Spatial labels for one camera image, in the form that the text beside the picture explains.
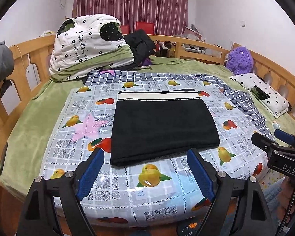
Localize black pants with white stripes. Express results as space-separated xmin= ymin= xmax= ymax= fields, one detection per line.
xmin=110 ymin=89 xmax=220 ymax=167

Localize fruit print plastic mat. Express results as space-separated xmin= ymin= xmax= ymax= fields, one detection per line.
xmin=40 ymin=71 xmax=271 ymax=227

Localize white dotted pillow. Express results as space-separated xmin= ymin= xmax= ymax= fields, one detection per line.
xmin=230 ymin=73 xmax=289 ymax=118

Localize green bed blanket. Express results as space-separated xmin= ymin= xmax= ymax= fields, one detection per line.
xmin=0 ymin=56 xmax=295 ymax=201

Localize purple plush toy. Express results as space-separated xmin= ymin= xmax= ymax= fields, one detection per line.
xmin=226 ymin=46 xmax=254 ymax=75

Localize folded white green quilt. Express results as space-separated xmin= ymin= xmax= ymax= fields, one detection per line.
xmin=49 ymin=14 xmax=134 ymax=82

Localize grey garment on bedpost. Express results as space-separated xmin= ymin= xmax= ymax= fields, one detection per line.
xmin=0 ymin=41 xmax=14 ymax=82

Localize black clothes pile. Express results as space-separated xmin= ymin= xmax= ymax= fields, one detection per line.
xmin=117 ymin=29 xmax=156 ymax=71

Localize red chair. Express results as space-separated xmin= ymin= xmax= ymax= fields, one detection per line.
xmin=120 ymin=25 xmax=130 ymax=36
xmin=135 ymin=21 xmax=154 ymax=35

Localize maroon curtain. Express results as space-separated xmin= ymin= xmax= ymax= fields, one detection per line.
xmin=72 ymin=0 xmax=188 ymax=36

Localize wooden bed frame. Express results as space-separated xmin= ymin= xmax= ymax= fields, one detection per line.
xmin=0 ymin=33 xmax=295 ymax=236

